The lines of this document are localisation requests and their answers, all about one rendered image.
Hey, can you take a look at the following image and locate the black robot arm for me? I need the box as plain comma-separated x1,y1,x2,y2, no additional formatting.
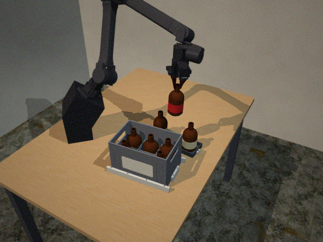
77,0,204,100

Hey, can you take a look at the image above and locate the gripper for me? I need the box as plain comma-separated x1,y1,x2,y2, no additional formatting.
166,58,185,89

